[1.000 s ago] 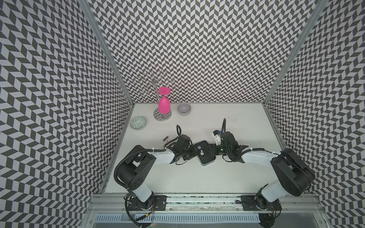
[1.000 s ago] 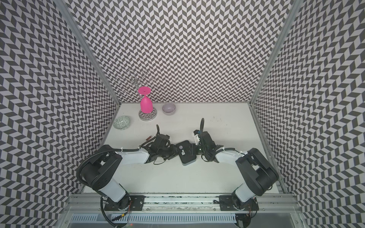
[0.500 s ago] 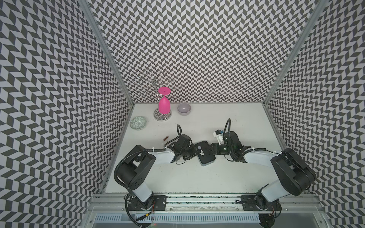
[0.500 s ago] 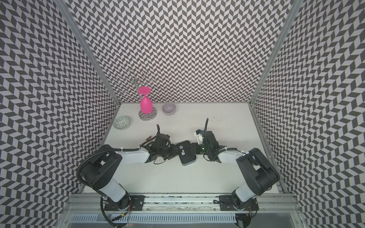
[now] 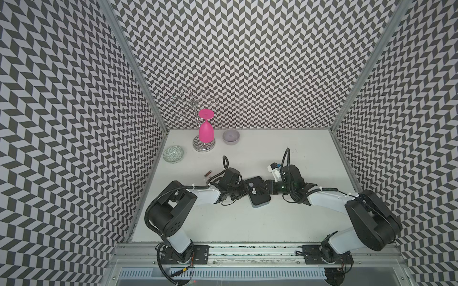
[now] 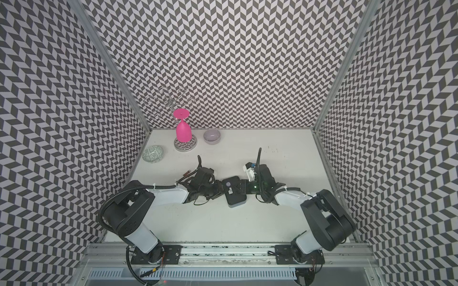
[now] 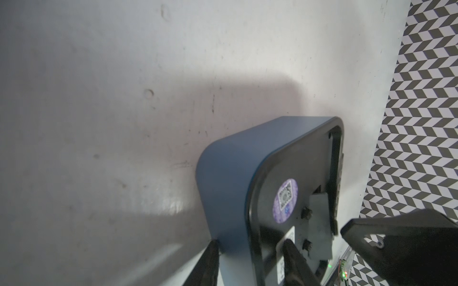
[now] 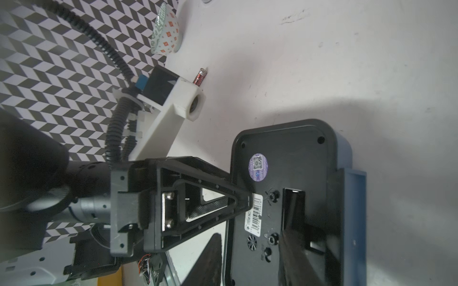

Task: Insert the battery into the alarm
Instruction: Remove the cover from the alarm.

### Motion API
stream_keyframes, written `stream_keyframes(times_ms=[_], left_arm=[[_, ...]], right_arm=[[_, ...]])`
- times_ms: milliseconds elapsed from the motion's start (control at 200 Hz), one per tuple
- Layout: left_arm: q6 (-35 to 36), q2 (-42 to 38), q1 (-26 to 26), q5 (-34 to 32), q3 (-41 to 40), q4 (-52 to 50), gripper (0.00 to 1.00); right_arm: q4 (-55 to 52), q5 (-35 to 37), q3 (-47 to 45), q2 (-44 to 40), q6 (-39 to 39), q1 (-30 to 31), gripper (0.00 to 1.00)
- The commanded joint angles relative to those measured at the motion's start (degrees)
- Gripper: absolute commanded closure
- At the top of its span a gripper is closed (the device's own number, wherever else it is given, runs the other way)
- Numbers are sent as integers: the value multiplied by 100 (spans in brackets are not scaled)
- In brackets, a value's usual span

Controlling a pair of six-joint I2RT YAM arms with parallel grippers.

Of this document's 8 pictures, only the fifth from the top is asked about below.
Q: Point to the green patterned dish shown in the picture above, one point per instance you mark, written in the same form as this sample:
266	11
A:
173	154

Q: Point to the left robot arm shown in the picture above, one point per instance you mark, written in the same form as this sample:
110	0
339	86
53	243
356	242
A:
167	213

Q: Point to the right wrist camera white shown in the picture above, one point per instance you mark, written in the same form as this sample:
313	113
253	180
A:
274	169

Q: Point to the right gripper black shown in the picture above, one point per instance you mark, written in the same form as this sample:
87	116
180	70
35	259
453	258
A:
270	186

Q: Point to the grey small bowl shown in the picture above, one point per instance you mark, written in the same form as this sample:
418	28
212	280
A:
231	137

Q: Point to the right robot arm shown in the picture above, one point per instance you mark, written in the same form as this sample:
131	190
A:
373	224

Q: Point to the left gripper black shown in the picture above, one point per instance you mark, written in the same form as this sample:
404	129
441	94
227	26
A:
244	190

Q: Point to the blue alarm clock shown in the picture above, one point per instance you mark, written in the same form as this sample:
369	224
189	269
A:
258	194

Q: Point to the pink wine glass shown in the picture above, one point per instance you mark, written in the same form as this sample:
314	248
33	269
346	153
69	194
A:
206	131

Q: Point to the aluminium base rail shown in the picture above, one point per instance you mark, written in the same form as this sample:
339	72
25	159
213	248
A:
255	264

